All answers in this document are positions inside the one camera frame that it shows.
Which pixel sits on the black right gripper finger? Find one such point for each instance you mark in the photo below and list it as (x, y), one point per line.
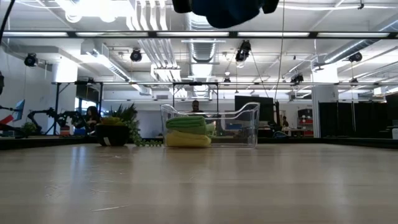
(270, 5)

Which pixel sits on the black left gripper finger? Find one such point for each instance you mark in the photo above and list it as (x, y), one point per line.
(182, 5)

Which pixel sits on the blue microfiber towel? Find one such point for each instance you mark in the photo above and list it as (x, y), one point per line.
(228, 14)

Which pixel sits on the green microfiber towel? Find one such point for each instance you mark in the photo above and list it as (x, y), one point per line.
(186, 124)

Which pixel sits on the yellow microfiber towel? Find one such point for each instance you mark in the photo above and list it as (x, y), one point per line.
(186, 140)

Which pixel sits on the person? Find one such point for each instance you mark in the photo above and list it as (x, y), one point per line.
(285, 122)
(92, 118)
(195, 106)

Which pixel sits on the black computer monitor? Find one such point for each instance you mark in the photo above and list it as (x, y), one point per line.
(264, 107)

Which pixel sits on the clear plastic bin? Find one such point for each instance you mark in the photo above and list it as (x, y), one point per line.
(239, 130)

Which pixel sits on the black partition panels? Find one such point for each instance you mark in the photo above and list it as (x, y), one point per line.
(351, 119)

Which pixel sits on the potted succulent plant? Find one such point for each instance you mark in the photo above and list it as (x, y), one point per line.
(112, 133)

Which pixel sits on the tilted screen on stand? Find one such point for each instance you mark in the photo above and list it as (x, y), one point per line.
(19, 109)

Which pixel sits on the small background plant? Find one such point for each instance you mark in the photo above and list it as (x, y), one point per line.
(29, 127)

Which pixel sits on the hanging black camera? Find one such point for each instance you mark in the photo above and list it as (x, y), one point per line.
(244, 51)
(136, 55)
(355, 57)
(30, 59)

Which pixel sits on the black aluminium table frame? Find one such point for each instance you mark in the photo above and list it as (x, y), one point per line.
(46, 141)

